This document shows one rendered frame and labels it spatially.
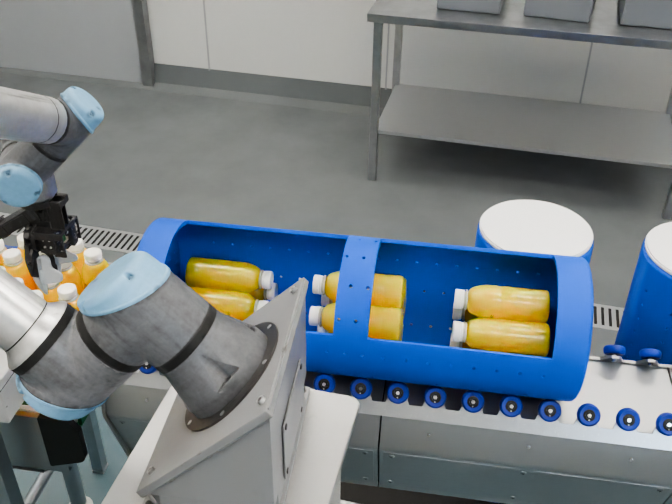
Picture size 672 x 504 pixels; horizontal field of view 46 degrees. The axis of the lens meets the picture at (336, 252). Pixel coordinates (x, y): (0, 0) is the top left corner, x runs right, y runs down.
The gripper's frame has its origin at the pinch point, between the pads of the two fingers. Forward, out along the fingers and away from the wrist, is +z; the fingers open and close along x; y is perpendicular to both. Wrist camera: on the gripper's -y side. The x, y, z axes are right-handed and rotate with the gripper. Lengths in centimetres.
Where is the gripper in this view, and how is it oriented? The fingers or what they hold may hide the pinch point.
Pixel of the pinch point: (48, 279)
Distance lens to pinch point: 170.4
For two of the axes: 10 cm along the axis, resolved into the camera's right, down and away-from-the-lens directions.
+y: 9.9, 0.9, -1.3
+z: 0.0, 8.2, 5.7
